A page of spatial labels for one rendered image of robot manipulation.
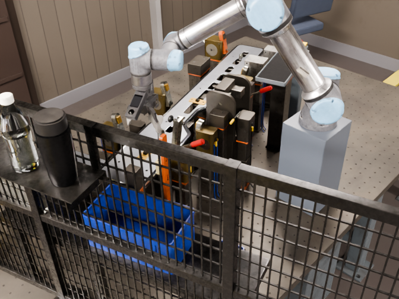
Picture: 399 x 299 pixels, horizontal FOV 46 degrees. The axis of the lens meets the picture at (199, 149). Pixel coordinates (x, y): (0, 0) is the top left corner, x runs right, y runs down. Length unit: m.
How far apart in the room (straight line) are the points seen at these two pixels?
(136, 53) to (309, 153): 0.78
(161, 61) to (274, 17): 0.42
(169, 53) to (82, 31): 2.63
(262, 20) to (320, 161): 0.65
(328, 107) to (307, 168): 0.37
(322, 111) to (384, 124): 1.13
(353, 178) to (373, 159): 0.20
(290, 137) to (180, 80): 1.31
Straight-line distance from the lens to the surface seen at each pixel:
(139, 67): 1.71
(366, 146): 2.59
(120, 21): 4.49
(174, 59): 1.68
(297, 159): 1.98
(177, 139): 1.78
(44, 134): 1.06
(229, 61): 2.65
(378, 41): 5.05
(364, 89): 3.12
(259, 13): 1.54
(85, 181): 1.15
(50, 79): 4.23
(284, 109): 2.33
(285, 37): 1.60
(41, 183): 1.18
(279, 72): 2.19
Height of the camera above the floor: 2.14
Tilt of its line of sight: 36 degrees down
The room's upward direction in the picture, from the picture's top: 1 degrees counter-clockwise
